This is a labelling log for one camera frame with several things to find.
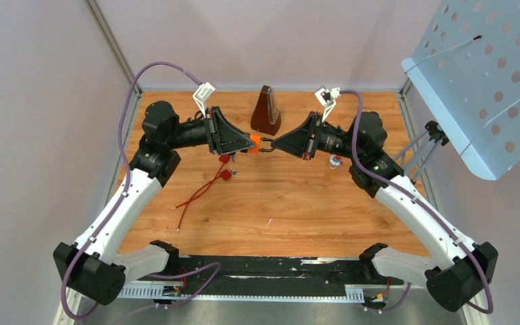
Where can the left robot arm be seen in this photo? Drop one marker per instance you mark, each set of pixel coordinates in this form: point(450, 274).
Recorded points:
point(91, 264)

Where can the orange black padlock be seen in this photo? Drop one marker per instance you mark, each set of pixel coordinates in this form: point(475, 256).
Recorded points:
point(256, 139)

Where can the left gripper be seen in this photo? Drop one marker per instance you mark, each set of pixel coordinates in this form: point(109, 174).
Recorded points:
point(225, 140)

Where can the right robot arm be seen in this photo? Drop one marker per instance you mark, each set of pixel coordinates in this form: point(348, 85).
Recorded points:
point(457, 269)

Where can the red cable lock upper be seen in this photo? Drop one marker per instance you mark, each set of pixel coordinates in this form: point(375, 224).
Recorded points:
point(223, 159)

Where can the blue perforated metal stand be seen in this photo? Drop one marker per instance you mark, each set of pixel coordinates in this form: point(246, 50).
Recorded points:
point(466, 68)

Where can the brown wooden metronome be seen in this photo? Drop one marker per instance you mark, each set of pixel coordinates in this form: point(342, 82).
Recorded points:
point(266, 117)

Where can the red cable lock lower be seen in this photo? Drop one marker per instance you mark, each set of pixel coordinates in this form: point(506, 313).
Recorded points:
point(224, 174)

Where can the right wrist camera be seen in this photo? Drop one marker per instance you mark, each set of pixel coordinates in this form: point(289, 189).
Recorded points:
point(328, 99)

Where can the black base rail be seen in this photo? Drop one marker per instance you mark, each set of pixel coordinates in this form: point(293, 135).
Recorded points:
point(259, 276)

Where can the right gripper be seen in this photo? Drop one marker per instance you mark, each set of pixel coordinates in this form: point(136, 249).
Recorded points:
point(298, 143)

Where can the red cable lock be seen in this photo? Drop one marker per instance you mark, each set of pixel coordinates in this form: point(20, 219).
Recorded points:
point(223, 159)
point(224, 174)

